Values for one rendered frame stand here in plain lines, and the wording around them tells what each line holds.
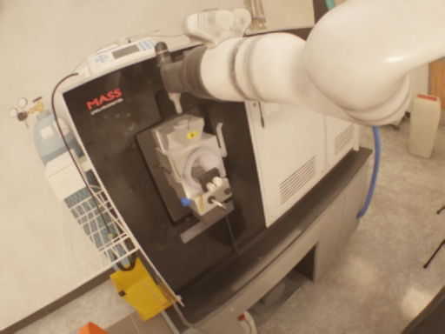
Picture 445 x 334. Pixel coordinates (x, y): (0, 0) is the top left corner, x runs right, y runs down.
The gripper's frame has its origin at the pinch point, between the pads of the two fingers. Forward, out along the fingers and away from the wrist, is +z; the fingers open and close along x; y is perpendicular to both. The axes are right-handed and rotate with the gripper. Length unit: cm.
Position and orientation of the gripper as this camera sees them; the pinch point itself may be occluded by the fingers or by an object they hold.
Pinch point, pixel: (163, 63)
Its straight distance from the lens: 44.6
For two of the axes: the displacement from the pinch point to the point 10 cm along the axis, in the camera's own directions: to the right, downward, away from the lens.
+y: 2.2, 8.4, 4.9
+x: 7.7, -4.6, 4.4
